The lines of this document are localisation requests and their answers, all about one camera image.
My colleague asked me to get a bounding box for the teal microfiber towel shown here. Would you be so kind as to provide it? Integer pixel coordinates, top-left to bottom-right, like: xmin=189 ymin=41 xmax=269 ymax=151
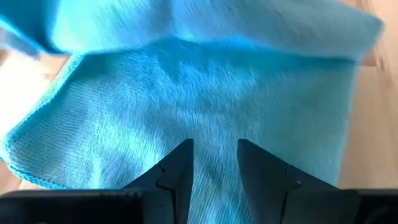
xmin=0 ymin=0 xmax=385 ymax=224

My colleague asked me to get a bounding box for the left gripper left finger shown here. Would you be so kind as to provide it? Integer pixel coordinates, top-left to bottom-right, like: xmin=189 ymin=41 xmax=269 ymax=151
xmin=0 ymin=138 xmax=195 ymax=224

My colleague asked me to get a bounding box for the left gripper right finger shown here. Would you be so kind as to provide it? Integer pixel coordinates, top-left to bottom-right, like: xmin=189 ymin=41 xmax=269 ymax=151
xmin=237 ymin=138 xmax=398 ymax=224

